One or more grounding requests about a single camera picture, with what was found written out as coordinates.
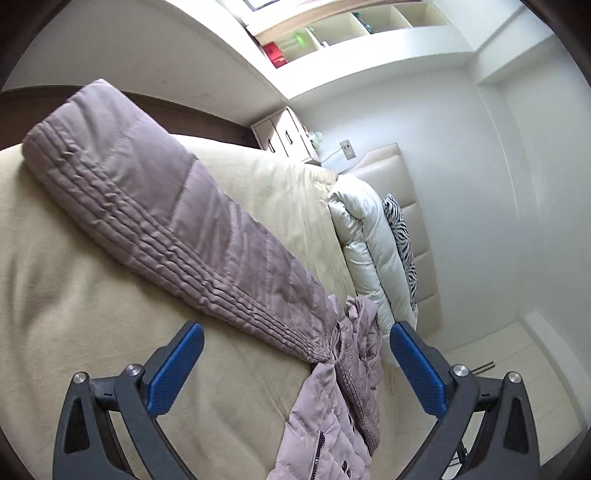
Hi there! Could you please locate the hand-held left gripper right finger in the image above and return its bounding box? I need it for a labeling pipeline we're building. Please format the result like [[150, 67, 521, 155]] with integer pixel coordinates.
[[389, 320, 541, 480]]

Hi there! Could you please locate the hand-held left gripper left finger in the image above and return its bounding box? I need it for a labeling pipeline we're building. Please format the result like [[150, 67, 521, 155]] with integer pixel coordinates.
[[53, 320, 206, 480]]

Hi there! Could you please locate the mauve puffer jacket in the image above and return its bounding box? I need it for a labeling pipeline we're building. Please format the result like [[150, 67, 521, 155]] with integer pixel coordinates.
[[22, 78, 384, 480]]

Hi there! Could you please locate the bed with beige sheet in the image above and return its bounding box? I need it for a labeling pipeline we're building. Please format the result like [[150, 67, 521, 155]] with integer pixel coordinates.
[[0, 134, 444, 480]]

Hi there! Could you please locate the zebra print pillow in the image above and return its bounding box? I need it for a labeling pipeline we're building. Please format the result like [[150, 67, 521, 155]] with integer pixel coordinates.
[[382, 193, 419, 308]]

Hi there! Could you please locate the white folded duvet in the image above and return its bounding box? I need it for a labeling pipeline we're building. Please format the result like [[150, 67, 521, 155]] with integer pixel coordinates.
[[327, 175, 419, 367]]

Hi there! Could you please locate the beige padded headboard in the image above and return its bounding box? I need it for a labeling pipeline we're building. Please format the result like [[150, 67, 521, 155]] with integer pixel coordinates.
[[344, 142, 441, 333]]

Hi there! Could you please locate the white nightstand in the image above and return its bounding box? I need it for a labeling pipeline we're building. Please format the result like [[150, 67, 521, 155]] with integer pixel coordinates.
[[250, 106, 321, 163]]

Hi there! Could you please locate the red box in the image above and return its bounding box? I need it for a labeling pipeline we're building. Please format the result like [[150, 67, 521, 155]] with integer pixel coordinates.
[[262, 42, 288, 68]]

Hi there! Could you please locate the white shelf unit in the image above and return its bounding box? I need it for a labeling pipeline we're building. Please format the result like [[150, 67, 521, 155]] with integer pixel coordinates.
[[245, 0, 451, 70]]

